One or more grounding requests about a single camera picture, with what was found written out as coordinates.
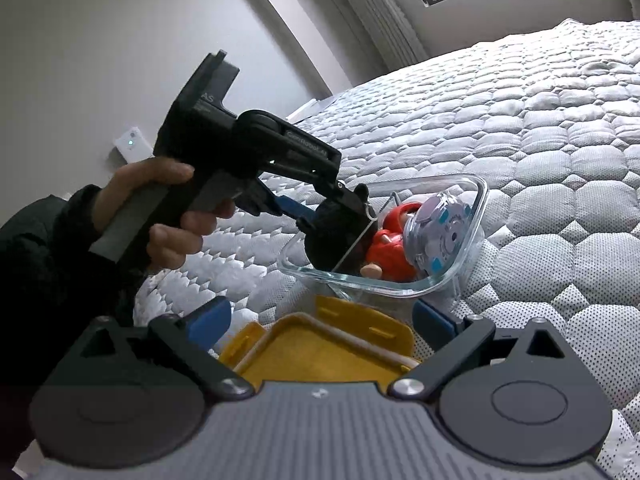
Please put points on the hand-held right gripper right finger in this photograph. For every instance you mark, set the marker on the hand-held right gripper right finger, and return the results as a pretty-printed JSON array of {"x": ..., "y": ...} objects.
[{"x": 433, "y": 321}]

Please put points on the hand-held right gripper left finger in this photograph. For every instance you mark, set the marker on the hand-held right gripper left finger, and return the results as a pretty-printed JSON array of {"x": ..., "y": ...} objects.
[{"x": 209, "y": 318}]

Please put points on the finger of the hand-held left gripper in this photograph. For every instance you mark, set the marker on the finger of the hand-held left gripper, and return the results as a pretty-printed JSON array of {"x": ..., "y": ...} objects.
[
  {"x": 340, "y": 195},
  {"x": 292, "y": 208}
]

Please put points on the black plush toy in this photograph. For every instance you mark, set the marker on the black plush toy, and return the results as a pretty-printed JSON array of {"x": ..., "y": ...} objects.
[{"x": 330, "y": 240}]

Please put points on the clear glass container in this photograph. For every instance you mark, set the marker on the clear glass container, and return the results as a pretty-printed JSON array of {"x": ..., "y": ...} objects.
[{"x": 450, "y": 270}]

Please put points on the person's left forearm black sleeve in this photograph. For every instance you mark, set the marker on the person's left forearm black sleeve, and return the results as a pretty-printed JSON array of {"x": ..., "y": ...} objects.
[{"x": 55, "y": 280}]

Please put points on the person's left hand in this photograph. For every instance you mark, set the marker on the person's left hand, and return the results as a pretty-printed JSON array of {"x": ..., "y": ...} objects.
[{"x": 125, "y": 180}]

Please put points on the red toy figure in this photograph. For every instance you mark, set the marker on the red toy figure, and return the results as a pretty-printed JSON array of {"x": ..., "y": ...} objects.
[{"x": 392, "y": 250}]

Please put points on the clear round spinning toy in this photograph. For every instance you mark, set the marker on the clear round spinning toy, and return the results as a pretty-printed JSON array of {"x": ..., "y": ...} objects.
[{"x": 440, "y": 232}]

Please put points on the yellow container lid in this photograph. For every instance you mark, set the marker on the yellow container lid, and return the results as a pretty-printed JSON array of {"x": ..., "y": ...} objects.
[{"x": 310, "y": 355}]

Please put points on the white curtain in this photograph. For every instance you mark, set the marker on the white curtain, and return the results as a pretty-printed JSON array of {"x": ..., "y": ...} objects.
[{"x": 380, "y": 10}]

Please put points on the grey quilted mattress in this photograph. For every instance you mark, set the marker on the grey quilted mattress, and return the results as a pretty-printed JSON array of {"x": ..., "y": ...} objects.
[{"x": 525, "y": 125}]

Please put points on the white wall device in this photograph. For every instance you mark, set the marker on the white wall device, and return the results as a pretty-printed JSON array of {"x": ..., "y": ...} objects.
[{"x": 133, "y": 144}]

